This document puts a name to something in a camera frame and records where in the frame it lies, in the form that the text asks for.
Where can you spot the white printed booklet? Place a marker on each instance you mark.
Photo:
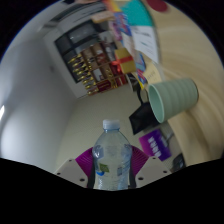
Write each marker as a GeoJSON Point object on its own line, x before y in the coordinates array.
{"type": "Point", "coordinates": [145, 43]}

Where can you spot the yellow gift box red ribbon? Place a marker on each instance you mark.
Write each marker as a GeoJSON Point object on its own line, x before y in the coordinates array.
{"type": "Point", "coordinates": [125, 61]}

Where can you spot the red orange booklet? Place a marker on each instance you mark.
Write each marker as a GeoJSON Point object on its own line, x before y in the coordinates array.
{"type": "Point", "coordinates": [111, 5]}

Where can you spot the purple sign board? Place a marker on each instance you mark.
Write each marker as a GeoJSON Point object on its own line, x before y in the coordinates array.
{"type": "Point", "coordinates": [155, 145]}

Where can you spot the orange standing card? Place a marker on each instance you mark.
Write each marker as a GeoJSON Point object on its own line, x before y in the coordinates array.
{"type": "Point", "coordinates": [103, 16]}

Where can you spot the pale yellow notepad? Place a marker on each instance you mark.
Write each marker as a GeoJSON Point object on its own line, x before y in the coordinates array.
{"type": "Point", "coordinates": [151, 71]}

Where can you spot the flat round red coaster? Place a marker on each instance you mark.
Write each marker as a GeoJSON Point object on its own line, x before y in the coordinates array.
{"type": "Point", "coordinates": [157, 5]}

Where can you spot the ceiling tube light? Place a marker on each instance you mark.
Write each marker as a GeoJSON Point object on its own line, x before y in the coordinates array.
{"type": "Point", "coordinates": [1, 112]}

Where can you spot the clear plastic water bottle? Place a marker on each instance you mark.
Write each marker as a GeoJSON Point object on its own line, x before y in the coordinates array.
{"type": "Point", "coordinates": [111, 156]}

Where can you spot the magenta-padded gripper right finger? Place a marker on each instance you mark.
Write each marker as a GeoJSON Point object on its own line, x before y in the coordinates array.
{"type": "Point", "coordinates": [151, 168]}

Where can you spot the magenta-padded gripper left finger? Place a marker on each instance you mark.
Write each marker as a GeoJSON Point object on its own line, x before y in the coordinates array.
{"type": "Point", "coordinates": [71, 170]}

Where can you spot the pale green ribbed cup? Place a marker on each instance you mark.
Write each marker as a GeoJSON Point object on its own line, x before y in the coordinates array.
{"type": "Point", "coordinates": [176, 98]}

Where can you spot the teal book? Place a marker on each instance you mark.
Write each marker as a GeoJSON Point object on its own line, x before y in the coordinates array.
{"type": "Point", "coordinates": [138, 13]}

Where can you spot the blue patterned booklet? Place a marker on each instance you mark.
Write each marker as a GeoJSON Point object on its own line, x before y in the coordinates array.
{"type": "Point", "coordinates": [141, 68]}

